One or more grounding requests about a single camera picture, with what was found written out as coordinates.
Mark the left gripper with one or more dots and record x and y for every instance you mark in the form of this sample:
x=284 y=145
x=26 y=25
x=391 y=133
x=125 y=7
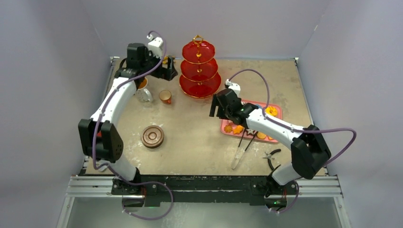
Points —
x=167 y=73

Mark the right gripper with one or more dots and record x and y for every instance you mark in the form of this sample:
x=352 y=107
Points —
x=217 y=105

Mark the pink serving tray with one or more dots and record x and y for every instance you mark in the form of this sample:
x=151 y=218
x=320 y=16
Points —
x=272 y=130

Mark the red three-tier cake stand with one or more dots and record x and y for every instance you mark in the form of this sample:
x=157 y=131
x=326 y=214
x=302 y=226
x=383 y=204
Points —
x=199 y=69

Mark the metal tongs black tips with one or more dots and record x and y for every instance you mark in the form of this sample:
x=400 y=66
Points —
x=240 y=151

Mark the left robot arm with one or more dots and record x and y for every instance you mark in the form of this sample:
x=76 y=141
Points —
x=98 y=134

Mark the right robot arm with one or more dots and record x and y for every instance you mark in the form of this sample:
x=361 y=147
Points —
x=309 y=151

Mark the white mug with tea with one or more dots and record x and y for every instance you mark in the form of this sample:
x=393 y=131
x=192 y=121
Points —
x=142 y=93

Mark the yellow black pliers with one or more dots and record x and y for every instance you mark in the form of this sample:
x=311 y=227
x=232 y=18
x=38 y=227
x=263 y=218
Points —
x=165 y=60

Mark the small brown cup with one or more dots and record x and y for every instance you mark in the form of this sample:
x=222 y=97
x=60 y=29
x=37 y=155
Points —
x=166 y=97

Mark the orange flower cookie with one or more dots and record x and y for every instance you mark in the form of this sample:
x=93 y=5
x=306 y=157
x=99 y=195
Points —
x=228 y=128

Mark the orange fish cookie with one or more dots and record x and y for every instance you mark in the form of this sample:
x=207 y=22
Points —
x=238 y=129

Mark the round cracker cookie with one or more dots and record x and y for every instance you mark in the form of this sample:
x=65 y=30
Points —
x=261 y=135

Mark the yellow frosted donut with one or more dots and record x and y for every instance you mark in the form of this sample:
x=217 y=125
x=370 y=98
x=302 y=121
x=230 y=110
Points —
x=271 y=110

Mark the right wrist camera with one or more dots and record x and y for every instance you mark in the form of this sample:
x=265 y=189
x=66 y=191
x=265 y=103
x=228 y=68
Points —
x=233 y=86

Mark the black handled pliers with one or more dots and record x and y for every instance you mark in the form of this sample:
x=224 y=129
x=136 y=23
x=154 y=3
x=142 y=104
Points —
x=269 y=158

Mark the black base frame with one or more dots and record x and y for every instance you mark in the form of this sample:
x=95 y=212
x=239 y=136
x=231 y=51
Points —
x=155 y=189

